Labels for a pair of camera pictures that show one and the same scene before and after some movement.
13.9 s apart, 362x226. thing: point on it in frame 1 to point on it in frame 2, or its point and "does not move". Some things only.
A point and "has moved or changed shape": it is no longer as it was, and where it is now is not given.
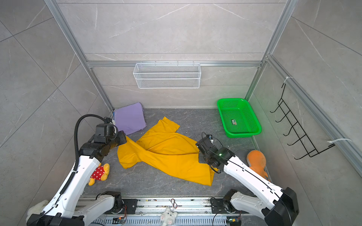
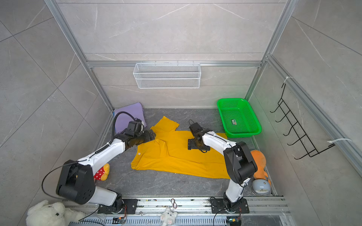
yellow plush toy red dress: x=101 y=173 does not move
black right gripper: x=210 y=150 to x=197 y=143
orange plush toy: x=257 y=161 does not move
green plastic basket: x=238 y=120 does not move
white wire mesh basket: x=167 y=76 does not move
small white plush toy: x=168 y=217 does not move
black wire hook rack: x=311 y=149 does not move
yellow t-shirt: x=163 y=148 has moved or changed shape
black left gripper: x=120 y=134 to x=148 y=138
